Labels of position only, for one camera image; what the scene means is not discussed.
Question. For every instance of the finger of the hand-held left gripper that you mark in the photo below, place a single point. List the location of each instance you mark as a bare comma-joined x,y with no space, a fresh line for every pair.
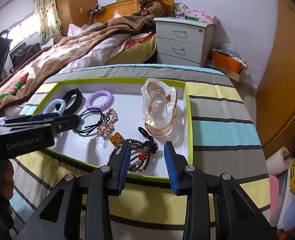
66,123
37,118

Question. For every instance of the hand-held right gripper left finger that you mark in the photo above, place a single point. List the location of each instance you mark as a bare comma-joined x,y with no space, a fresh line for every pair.
125,165

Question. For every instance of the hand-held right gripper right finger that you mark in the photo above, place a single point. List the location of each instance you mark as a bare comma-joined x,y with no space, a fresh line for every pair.
171,165

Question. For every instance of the shallow green cardboard box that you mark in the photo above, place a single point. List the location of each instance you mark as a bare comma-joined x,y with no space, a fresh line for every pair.
130,105

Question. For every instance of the person's left hand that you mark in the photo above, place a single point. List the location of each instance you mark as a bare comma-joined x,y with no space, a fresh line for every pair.
8,177

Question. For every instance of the black wristband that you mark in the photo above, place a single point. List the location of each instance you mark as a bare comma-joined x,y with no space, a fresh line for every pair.
77,100

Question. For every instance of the clear amber hair claw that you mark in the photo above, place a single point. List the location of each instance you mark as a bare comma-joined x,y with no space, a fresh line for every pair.
147,120

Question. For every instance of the dark monitor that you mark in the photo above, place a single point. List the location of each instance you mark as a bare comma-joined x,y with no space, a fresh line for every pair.
22,55

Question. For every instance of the brown fleece blanket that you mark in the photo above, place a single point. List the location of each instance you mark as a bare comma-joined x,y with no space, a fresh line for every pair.
62,50

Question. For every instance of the white duvet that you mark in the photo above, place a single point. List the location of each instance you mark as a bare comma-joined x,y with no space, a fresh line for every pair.
95,55

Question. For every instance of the patterned curtain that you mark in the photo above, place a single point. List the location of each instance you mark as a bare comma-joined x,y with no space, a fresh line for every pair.
46,15

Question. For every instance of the white paper roll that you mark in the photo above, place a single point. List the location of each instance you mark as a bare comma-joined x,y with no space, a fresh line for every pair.
276,162

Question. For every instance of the orange box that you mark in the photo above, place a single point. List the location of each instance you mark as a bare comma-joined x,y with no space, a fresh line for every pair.
225,63

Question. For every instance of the power strip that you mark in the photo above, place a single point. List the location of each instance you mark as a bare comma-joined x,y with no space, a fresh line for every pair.
97,9

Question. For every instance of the tall wooden cabinet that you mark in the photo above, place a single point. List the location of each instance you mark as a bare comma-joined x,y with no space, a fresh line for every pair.
73,2

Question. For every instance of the white nightstand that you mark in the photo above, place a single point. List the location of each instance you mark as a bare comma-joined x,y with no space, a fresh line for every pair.
182,42

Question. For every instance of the wooden headboard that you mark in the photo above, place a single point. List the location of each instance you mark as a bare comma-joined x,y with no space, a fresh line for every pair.
120,10

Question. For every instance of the brown teddy bear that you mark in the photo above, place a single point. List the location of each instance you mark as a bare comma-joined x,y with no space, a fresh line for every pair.
150,5

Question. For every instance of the wooden wardrobe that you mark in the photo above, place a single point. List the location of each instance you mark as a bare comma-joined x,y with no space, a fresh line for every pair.
285,67

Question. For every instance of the pink tissue box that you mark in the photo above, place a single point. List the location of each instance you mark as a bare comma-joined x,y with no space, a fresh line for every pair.
202,16

